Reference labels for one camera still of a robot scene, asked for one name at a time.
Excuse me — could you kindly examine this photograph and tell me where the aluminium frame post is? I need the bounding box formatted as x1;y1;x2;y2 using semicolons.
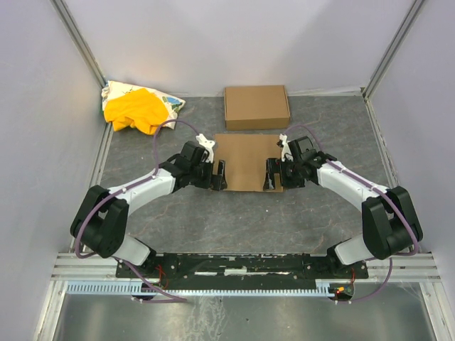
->
362;0;427;101
50;0;107;88

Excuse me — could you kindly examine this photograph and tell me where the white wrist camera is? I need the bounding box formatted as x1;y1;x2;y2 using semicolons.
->
196;134;216;163
277;134;294;163

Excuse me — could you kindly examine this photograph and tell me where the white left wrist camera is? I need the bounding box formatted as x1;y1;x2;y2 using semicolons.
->
196;134;216;163

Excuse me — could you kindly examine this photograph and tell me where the right aluminium floor rail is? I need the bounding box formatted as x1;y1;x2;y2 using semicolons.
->
364;97;453;340

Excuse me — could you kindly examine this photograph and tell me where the right aluminium frame post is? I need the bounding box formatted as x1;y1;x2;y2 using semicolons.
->
362;0;427;101

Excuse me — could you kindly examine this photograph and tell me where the left aluminium frame post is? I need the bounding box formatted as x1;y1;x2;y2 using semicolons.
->
50;0;107;88

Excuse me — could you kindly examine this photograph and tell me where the folded brown cardboard box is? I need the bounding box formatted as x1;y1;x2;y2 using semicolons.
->
224;85;291;131

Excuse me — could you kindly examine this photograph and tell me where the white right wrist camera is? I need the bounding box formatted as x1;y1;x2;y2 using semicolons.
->
277;134;294;163

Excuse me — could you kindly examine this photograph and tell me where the white patterned cloth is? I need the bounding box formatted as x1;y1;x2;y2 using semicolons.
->
101;81;186;129

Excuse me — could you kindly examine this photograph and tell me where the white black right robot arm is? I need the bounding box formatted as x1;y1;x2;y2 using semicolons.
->
263;134;423;266

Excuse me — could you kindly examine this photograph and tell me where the light blue slotted cable duct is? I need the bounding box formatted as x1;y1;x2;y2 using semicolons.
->
66;276;334;298

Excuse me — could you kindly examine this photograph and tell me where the yellow cloth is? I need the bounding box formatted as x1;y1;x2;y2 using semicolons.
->
104;89;169;135

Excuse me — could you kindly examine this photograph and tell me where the left aluminium floor rail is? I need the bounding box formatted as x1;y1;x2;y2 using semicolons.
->
32;124;113;340

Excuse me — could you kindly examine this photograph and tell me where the aluminium front rail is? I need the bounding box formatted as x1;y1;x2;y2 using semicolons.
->
50;253;441;283

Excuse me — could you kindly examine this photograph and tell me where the aluminium floor rail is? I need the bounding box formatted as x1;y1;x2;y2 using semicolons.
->
364;97;453;340
32;124;113;340

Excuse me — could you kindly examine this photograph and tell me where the brown cardboard box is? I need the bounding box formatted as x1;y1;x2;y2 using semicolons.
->
215;134;281;193
224;85;291;131

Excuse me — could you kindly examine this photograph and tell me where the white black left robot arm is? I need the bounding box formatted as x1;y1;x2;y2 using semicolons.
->
70;134;227;266

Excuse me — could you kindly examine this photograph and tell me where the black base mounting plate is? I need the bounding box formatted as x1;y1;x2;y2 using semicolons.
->
136;253;368;289

